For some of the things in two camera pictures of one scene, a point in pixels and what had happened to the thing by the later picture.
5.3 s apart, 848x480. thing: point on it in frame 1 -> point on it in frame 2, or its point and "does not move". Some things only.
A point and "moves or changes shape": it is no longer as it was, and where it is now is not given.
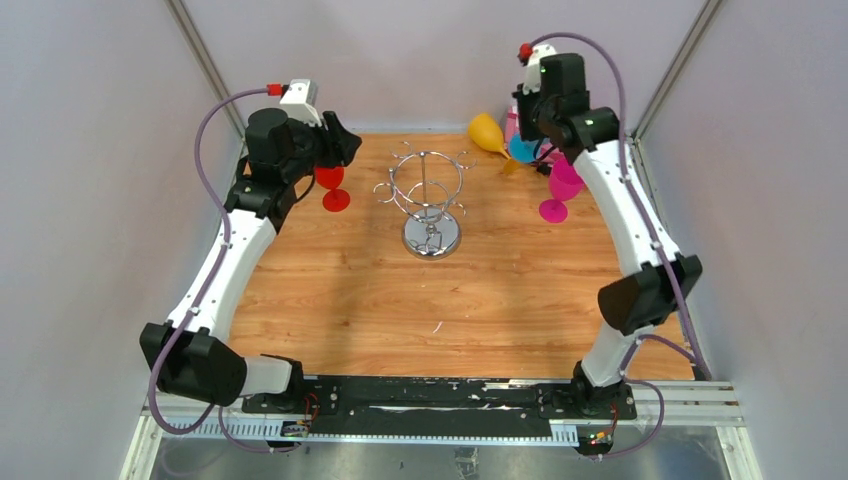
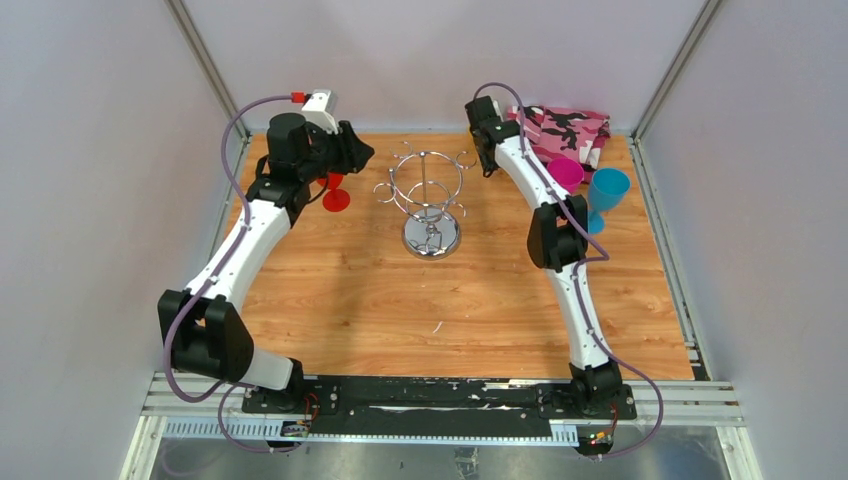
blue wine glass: (522, 151) moves or changes shape
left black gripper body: (309, 141) does not move
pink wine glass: (565, 183) does not move
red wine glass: (335, 199) does not move
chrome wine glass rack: (424, 186) does not move
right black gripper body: (545, 112) -> (488, 163)
